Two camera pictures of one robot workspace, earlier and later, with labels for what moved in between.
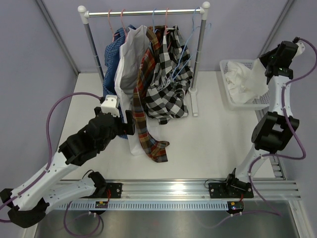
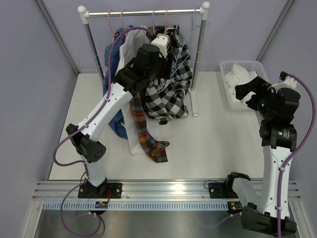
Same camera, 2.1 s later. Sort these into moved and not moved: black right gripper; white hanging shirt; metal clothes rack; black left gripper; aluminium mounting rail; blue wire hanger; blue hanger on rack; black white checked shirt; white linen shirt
Moved: blue wire hanger; black left gripper; white linen shirt; black right gripper
Not moved: white hanging shirt; blue hanger on rack; black white checked shirt; metal clothes rack; aluminium mounting rail
